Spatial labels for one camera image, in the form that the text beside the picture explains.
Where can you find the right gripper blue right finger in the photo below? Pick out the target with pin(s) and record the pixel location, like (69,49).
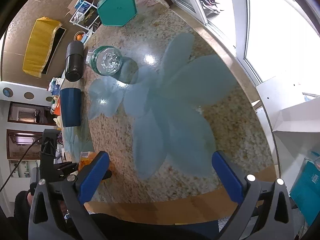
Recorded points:
(231,176)

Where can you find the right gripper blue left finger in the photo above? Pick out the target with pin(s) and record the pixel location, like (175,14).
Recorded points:
(90,177)

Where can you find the orange patterned glass cup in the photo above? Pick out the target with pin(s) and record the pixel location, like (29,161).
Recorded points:
(87,157)

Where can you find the dark blue cup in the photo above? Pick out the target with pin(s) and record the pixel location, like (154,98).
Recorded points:
(70,99)

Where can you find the clear green glass cup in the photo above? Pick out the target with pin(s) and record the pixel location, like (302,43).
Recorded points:
(104,60)

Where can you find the operator left hand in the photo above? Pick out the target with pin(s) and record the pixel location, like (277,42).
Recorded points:
(30,196)

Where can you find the orange paper bag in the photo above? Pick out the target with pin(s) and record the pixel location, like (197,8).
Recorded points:
(57,110)

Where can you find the black thermos bottle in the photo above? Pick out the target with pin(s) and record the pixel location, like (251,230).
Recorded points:
(74,63)

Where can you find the bowl with oranges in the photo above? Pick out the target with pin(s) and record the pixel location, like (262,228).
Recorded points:
(80,36)

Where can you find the white metal shelf rack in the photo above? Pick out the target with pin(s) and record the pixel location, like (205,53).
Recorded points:
(86,16)

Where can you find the cardboard box on shelf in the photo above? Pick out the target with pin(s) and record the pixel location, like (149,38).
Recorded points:
(72,6)

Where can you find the teal hexagonal tin box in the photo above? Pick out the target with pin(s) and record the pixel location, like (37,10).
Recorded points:
(116,13)

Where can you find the yellow cloth on wall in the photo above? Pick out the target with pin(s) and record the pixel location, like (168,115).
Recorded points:
(40,45)

